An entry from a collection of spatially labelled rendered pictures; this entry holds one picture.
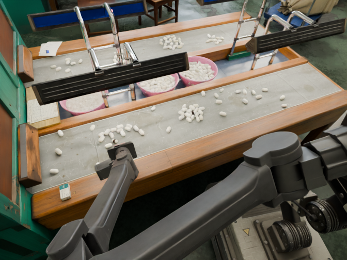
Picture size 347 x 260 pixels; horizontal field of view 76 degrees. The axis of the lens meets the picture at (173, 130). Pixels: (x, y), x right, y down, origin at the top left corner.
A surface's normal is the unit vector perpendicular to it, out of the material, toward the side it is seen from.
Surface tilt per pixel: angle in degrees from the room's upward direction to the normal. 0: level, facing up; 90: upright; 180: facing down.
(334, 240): 0
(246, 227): 0
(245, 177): 41
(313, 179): 54
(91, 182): 0
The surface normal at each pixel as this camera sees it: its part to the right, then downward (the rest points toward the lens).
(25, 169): 0.04, -0.62
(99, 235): 0.93, -0.35
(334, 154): -0.22, -0.24
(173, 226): -0.33, -0.90
